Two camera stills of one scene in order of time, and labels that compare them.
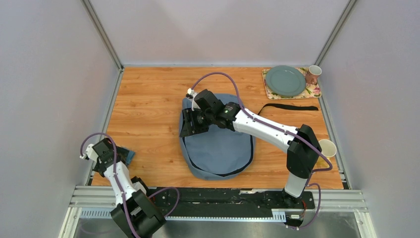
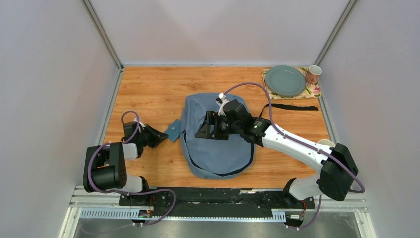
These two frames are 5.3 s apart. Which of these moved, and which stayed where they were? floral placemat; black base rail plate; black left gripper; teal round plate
Moved: black left gripper
Stayed: floral placemat; black base rail plate; teal round plate
